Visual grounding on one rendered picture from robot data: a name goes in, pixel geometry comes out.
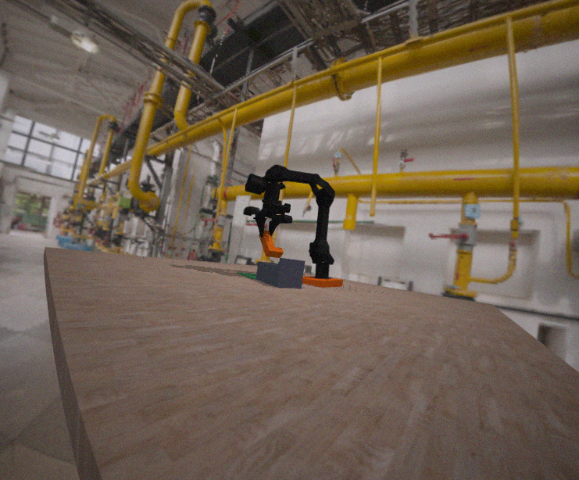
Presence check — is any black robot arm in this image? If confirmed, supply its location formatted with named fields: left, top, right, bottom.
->
left=245, top=165, right=334, bottom=280

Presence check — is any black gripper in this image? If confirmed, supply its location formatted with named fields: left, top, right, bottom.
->
left=243, top=195, right=292, bottom=237

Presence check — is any orange l-shaped part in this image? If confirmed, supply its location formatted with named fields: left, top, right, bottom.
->
left=259, top=230, right=284, bottom=258

